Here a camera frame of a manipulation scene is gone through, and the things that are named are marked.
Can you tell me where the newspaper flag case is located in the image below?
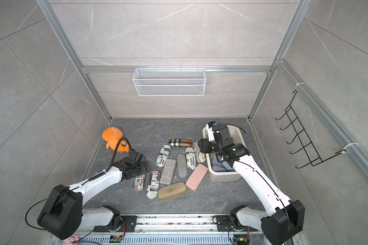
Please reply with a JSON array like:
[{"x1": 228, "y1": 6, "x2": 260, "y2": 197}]
[
  {"x1": 134, "y1": 174, "x2": 146, "y2": 192},
  {"x1": 146, "y1": 170, "x2": 161, "y2": 200}
]

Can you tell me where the purple case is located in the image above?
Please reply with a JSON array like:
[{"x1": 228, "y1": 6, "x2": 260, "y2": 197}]
[{"x1": 211, "y1": 155, "x2": 228, "y2": 172}]

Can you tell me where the beige plastic storage bin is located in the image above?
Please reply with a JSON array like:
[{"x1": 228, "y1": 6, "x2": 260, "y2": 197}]
[{"x1": 205, "y1": 125, "x2": 246, "y2": 182}]

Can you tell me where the stone grey case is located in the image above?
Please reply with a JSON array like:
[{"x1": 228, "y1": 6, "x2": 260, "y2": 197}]
[{"x1": 159, "y1": 158, "x2": 176, "y2": 185}]

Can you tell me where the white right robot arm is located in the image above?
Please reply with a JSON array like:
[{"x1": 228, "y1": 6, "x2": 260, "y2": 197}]
[{"x1": 198, "y1": 121, "x2": 305, "y2": 245}]

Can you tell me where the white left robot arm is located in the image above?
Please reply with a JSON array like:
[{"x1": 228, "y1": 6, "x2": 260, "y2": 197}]
[{"x1": 26, "y1": 137, "x2": 147, "y2": 240}]

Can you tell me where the map print glasses case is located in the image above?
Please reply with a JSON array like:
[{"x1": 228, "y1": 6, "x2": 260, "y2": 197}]
[{"x1": 192, "y1": 142, "x2": 206, "y2": 164}]

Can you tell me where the plaid glasses case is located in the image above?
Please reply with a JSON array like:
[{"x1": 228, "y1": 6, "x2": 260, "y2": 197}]
[{"x1": 168, "y1": 138, "x2": 192, "y2": 148}]

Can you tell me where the newspaper print case centre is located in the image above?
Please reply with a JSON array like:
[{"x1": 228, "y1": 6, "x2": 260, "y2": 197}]
[{"x1": 185, "y1": 148, "x2": 197, "y2": 170}]

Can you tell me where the grey fabric case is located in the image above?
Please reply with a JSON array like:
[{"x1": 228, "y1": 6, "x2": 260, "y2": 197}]
[{"x1": 176, "y1": 154, "x2": 188, "y2": 178}]

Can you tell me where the pink flat case right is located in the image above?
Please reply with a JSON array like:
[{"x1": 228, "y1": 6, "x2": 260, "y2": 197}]
[{"x1": 186, "y1": 164, "x2": 208, "y2": 191}]

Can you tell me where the orange plush toy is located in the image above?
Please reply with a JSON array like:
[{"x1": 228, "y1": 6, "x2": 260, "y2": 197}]
[{"x1": 102, "y1": 127, "x2": 129, "y2": 152}]

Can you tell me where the tan fabric case front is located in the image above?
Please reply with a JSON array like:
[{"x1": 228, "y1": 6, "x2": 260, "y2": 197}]
[{"x1": 157, "y1": 182, "x2": 187, "y2": 200}]

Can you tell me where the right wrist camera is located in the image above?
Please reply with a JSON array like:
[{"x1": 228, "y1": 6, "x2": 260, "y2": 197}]
[{"x1": 206, "y1": 121, "x2": 217, "y2": 142}]

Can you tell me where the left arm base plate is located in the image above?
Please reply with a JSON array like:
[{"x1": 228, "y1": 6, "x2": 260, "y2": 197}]
[{"x1": 93, "y1": 215, "x2": 138, "y2": 232}]

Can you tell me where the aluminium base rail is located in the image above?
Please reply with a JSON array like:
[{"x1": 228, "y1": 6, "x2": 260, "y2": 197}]
[{"x1": 45, "y1": 213, "x2": 304, "y2": 245}]

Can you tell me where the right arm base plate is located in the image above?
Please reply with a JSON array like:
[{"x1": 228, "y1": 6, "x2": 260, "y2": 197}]
[{"x1": 213, "y1": 215, "x2": 258, "y2": 232}]

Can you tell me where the white wire mesh basket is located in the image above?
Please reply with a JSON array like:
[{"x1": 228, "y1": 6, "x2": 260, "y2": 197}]
[{"x1": 132, "y1": 67, "x2": 206, "y2": 97}]

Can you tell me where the black wire hook rack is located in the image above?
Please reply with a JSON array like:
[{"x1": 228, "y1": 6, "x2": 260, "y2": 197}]
[{"x1": 275, "y1": 89, "x2": 347, "y2": 169}]

